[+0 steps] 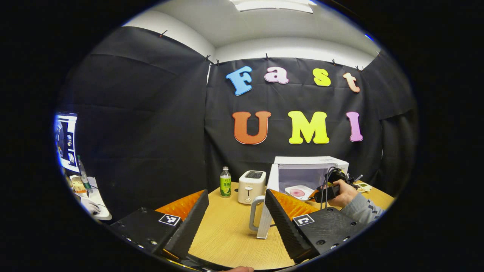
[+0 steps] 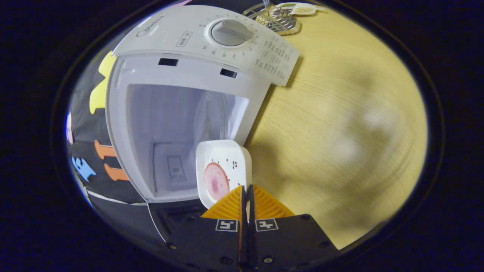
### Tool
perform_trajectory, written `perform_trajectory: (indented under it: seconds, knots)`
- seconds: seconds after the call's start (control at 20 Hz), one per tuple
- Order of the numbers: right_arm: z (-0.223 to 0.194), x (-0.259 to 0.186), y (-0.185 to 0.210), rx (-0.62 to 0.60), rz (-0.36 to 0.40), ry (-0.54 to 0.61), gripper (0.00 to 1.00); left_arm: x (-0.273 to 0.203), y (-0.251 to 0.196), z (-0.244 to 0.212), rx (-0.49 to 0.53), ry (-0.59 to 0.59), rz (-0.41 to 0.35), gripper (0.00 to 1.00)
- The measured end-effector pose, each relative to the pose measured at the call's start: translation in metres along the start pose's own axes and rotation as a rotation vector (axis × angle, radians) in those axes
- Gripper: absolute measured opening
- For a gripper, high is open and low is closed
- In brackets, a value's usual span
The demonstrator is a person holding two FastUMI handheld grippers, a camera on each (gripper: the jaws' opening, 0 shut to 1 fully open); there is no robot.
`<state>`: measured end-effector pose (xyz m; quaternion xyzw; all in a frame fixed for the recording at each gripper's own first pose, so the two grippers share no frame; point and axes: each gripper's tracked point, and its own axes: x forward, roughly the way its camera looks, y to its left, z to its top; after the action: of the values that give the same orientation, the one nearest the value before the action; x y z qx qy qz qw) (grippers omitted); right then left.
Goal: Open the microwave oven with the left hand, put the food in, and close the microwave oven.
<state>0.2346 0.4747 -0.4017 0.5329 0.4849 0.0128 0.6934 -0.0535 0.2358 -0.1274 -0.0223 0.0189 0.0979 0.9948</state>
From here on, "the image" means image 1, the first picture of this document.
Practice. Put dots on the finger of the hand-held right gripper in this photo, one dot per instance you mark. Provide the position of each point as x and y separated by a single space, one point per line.
313 193

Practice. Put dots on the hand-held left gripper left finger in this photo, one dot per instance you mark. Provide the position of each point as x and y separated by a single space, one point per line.
189 230

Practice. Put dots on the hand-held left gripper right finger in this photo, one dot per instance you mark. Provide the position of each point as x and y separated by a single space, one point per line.
285 226

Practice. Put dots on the white plate with pink food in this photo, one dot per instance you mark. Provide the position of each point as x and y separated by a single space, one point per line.
298 192

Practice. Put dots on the white microwave oven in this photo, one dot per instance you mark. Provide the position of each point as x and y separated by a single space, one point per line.
295 172

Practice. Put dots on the divided seasoning tray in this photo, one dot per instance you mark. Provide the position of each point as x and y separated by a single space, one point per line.
363 186

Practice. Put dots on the white toaster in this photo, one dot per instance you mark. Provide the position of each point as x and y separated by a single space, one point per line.
251 187

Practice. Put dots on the green drink bottle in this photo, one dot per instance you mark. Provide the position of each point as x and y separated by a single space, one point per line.
225 185

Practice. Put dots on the white side desk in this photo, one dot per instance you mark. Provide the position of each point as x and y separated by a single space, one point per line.
94 206

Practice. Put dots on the black backdrop cloth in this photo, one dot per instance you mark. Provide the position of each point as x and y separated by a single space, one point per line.
151 132

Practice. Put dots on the dark slim bottle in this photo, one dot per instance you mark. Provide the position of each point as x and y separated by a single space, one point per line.
84 175

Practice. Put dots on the computer monitor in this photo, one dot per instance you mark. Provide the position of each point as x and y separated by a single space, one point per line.
67 141

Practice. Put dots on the long ceiling light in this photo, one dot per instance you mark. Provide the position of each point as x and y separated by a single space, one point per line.
274 5

